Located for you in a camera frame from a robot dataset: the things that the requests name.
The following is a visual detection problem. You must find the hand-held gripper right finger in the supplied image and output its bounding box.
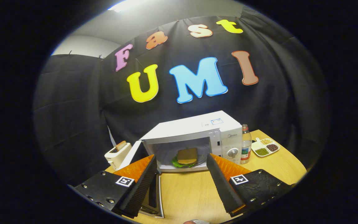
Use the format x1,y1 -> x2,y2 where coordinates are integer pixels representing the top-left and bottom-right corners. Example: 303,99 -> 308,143
206,153 -> 293,217

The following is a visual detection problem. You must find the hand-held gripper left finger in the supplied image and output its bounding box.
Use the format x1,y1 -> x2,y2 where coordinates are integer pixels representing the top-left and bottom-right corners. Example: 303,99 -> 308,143
74,155 -> 158,218

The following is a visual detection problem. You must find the brown bread lettuce sandwich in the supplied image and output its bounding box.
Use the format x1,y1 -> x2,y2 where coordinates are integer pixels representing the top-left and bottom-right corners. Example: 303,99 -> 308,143
171,148 -> 199,168

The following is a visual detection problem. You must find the white microwave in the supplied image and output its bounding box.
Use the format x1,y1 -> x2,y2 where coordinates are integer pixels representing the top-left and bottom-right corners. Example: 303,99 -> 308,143
117,110 -> 243,218

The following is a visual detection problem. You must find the white toaster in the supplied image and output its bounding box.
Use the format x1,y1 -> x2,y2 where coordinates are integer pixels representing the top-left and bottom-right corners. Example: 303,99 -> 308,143
104,142 -> 132,170

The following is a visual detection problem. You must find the clear plastic water bottle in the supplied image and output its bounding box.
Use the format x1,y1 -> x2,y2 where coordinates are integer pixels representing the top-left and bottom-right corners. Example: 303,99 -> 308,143
241,124 -> 252,165

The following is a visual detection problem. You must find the white divided bean tray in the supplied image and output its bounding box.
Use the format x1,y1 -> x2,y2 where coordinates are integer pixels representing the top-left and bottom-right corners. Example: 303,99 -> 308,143
251,138 -> 280,157

